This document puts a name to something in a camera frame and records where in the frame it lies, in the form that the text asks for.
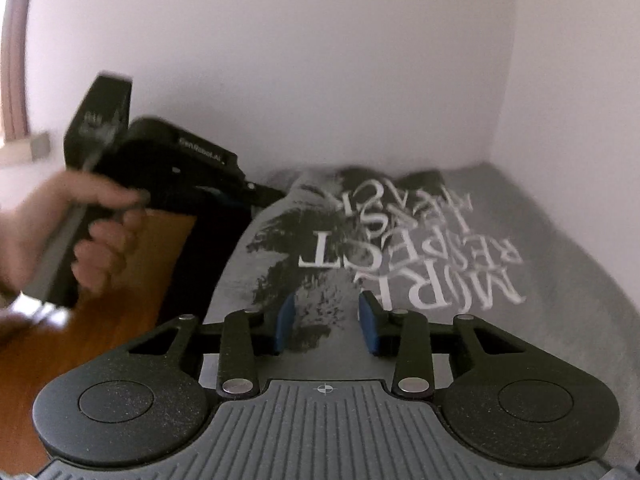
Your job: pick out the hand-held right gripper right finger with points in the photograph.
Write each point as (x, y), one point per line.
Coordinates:
(367, 325)

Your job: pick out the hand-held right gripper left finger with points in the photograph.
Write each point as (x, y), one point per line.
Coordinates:
(285, 325)

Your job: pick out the wooden window frame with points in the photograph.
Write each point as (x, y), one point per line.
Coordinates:
(12, 60)

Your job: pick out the person's left hand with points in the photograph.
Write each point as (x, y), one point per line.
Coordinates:
(30, 230)

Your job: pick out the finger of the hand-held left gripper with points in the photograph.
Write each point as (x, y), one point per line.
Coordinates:
(262, 196)

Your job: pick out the dark grey printed t-shirt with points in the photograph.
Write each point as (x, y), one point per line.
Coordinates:
(550, 235)

